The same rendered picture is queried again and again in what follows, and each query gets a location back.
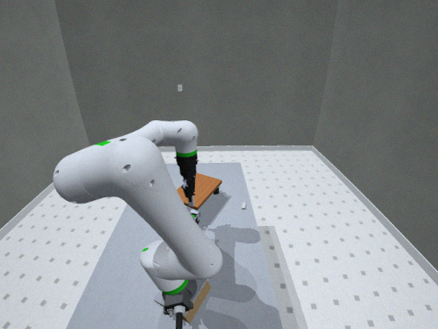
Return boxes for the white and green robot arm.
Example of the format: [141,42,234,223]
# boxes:
[53,120,222,329]

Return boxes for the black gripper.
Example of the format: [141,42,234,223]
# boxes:
[179,166,196,207]

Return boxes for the wooden dolly with black casters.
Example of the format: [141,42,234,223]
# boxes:
[177,173,222,224]

